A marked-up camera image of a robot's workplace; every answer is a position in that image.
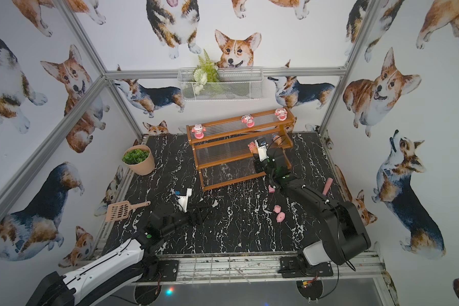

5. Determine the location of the pink ice cream cone toy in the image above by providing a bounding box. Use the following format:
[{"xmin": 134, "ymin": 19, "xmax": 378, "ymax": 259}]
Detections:
[{"xmin": 248, "ymin": 142, "xmax": 258, "ymax": 154}]

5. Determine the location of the pink white bunny doll figure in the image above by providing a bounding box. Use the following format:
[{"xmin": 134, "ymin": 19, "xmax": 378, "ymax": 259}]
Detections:
[{"xmin": 274, "ymin": 108, "xmax": 288, "ymax": 121}]

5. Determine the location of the pink hooded bunny doll figure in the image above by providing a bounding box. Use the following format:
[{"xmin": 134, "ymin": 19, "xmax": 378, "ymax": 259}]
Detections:
[{"xmin": 191, "ymin": 124, "xmax": 206, "ymax": 140}]

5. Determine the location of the blue pink ice cream toy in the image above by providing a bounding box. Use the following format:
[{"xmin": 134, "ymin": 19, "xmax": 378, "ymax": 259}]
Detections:
[{"xmin": 272, "ymin": 135, "xmax": 285, "ymax": 146}]

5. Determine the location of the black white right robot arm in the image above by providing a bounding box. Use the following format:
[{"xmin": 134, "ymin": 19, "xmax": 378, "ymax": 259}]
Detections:
[{"xmin": 254, "ymin": 156, "xmax": 371, "ymax": 266}]

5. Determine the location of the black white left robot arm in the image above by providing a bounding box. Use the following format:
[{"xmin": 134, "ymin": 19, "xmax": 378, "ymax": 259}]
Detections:
[{"xmin": 26, "ymin": 204, "xmax": 212, "ymax": 305}]

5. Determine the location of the orange wooden two-tier shelf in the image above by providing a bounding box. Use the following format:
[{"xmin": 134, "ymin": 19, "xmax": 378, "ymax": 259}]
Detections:
[{"xmin": 186, "ymin": 107, "xmax": 297, "ymax": 191}]

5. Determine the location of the beige slotted scoop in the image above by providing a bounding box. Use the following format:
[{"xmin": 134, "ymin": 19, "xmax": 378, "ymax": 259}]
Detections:
[{"xmin": 105, "ymin": 201, "xmax": 151, "ymax": 223}]

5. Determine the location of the pink pot with green succulent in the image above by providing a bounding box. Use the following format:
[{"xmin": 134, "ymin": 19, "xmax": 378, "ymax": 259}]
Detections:
[{"xmin": 122, "ymin": 145, "xmax": 156, "ymax": 176}]

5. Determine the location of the artificial fern with white flowers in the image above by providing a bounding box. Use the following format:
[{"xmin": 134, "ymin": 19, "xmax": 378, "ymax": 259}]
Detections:
[{"xmin": 193, "ymin": 50, "xmax": 220, "ymax": 95}]

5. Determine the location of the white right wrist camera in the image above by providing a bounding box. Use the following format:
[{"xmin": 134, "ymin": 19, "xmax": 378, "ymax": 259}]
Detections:
[{"xmin": 254, "ymin": 138, "xmax": 268, "ymax": 161}]

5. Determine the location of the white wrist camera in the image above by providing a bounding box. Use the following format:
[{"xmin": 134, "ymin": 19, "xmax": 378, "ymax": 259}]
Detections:
[
  {"xmin": 175, "ymin": 188, "xmax": 193, "ymax": 213},
  {"xmin": 254, "ymin": 138, "xmax": 268, "ymax": 161}
]

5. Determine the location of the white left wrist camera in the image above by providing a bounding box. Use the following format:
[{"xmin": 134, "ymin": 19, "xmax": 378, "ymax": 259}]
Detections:
[{"xmin": 175, "ymin": 188, "xmax": 193, "ymax": 213}]

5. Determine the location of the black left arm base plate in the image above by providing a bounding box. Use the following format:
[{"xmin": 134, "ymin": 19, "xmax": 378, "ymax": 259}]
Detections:
[{"xmin": 139, "ymin": 260, "xmax": 180, "ymax": 283}]

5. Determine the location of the purple spatula with pink handle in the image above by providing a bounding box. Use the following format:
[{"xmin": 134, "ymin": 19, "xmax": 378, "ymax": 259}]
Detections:
[{"xmin": 322, "ymin": 177, "xmax": 334, "ymax": 196}]

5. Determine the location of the white wire wall basket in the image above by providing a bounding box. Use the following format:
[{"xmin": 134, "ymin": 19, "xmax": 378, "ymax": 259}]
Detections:
[{"xmin": 177, "ymin": 68, "xmax": 264, "ymax": 101}]

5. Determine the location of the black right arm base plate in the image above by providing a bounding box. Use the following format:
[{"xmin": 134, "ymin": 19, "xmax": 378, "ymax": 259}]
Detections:
[{"xmin": 277, "ymin": 255, "xmax": 334, "ymax": 279}]

